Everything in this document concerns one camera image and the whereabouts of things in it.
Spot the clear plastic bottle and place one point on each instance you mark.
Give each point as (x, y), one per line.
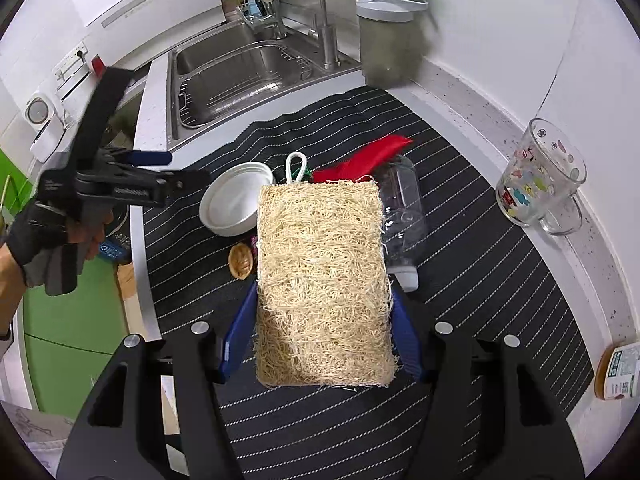
(400, 210)

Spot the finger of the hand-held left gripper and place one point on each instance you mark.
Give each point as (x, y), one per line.
(147, 158)
(185, 180)

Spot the grey lid plastic container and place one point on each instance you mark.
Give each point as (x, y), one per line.
(385, 50)

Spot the tall chrome faucet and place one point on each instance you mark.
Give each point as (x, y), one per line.
(327, 35)

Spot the labelled jar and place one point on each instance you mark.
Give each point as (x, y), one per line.
(620, 370)

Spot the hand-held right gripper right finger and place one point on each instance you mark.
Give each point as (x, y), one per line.
(407, 340)

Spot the white wall socket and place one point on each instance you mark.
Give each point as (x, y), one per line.
(70, 62)

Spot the printed glass mug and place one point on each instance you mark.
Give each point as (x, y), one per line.
(525, 185)

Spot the white printed cloth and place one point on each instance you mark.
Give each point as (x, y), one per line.
(35, 430)

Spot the person's left hand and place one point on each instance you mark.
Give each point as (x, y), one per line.
(35, 235)

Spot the white kitchen appliance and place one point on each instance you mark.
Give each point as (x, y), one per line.
(145, 0)

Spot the black striped mat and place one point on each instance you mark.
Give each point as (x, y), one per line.
(475, 270)

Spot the stainless steel sink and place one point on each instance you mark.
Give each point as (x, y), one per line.
(240, 85)

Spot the person's left forearm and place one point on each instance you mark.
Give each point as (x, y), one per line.
(10, 295)

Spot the brown cardboard piece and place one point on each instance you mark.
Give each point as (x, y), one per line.
(131, 295)

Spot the red cloth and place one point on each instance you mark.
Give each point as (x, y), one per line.
(370, 157)

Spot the white wall device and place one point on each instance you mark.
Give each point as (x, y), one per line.
(37, 110)

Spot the beige loofah scrubber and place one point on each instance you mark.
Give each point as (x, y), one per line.
(320, 280)

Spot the small chrome faucet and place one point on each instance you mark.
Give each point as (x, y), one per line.
(272, 25)

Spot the white bowl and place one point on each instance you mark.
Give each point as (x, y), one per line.
(230, 205)

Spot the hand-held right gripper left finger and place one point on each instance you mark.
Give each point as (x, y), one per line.
(235, 335)

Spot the brown nut shell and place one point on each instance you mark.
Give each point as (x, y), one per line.
(241, 260)

